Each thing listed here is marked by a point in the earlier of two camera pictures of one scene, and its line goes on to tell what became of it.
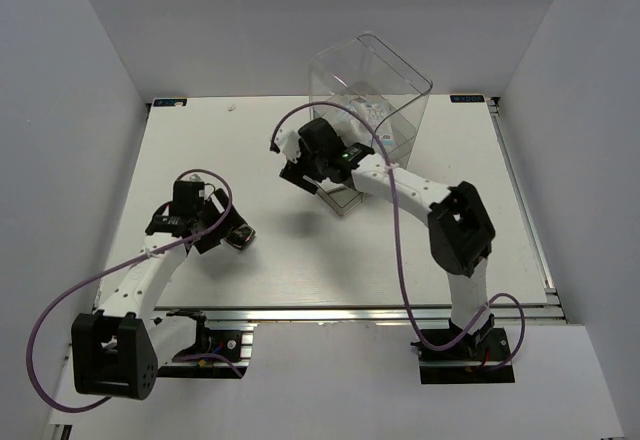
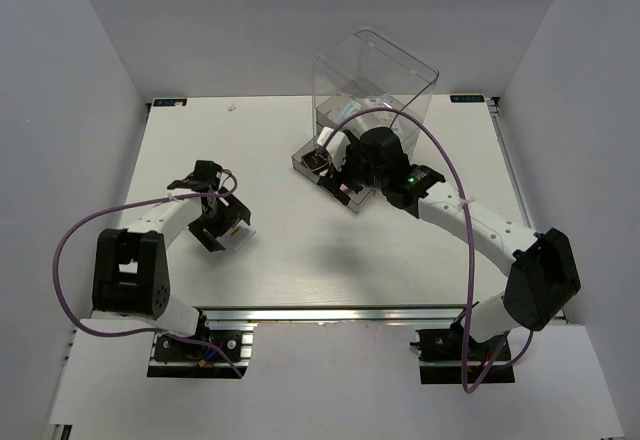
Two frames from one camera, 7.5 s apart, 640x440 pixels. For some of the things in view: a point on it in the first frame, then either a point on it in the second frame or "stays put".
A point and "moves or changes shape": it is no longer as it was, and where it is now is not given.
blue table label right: x=467 y=98 stays put
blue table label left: x=170 y=102 stays put
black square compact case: x=240 y=236 moves or changes shape
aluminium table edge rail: x=359 y=315 stays put
